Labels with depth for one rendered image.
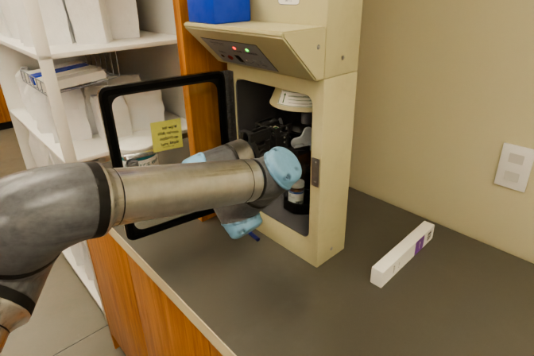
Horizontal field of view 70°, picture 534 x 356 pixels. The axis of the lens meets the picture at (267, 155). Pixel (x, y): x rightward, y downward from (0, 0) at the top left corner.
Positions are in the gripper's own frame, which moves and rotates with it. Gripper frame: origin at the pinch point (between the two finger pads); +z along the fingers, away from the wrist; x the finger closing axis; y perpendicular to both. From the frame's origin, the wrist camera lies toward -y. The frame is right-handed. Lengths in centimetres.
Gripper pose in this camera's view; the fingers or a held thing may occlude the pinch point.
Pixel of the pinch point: (304, 137)
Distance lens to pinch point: 100.1
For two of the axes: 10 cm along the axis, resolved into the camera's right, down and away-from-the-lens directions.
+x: -6.8, -2.8, 6.8
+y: -0.4, -9.1, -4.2
